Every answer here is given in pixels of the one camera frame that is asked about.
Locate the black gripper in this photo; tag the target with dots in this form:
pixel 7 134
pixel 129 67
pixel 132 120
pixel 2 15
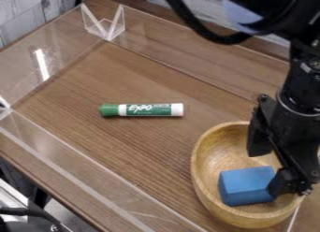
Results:
pixel 287 129

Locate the blue foam block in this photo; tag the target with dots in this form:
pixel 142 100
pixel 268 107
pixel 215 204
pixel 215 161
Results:
pixel 244 186

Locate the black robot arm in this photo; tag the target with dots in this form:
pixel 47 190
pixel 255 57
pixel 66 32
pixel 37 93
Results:
pixel 292 19

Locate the brown wooden bowl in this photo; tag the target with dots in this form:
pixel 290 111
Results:
pixel 221 151

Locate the green Expo marker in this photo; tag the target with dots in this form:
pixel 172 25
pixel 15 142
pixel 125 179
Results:
pixel 172 110

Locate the clear acrylic tray wall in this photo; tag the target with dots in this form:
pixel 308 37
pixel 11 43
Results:
pixel 121 169

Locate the clear acrylic corner bracket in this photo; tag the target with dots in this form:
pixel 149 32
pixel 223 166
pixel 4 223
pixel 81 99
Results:
pixel 103 28

